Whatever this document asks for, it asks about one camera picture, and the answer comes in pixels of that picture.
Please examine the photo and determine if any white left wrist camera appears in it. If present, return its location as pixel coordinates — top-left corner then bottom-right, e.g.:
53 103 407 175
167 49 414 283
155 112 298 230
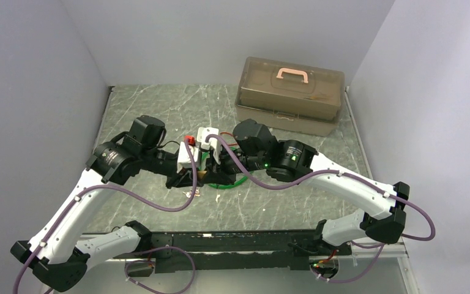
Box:
177 135 201 172

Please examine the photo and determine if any silver key bunch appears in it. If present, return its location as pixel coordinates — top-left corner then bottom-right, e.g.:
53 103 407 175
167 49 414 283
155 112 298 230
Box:
183 189 201 198

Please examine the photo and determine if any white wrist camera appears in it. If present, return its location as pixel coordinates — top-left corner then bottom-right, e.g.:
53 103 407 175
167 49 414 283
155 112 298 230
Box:
196 127 222 164
177 135 201 172

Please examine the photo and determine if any red cable lock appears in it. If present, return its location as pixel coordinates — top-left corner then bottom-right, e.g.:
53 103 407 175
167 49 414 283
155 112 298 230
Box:
220 132 238 147

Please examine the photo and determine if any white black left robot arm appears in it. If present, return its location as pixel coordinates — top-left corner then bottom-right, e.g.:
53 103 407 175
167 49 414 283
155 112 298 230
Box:
10 115 178 292

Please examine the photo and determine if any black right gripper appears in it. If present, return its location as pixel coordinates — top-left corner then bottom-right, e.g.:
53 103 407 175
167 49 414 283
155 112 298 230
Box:
201 140 268 184

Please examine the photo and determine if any beige plastic toolbox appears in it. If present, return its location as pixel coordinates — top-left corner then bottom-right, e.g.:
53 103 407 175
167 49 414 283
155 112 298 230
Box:
234 57 345 137

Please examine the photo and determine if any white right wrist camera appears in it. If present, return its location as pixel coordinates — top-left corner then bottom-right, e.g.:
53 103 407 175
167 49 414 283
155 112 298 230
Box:
196 127 222 164

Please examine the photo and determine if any brass padlock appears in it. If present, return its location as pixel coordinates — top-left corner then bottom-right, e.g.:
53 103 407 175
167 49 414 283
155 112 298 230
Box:
197 171 207 180

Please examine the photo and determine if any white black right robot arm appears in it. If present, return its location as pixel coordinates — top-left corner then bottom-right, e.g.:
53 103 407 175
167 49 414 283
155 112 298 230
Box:
196 119 409 254

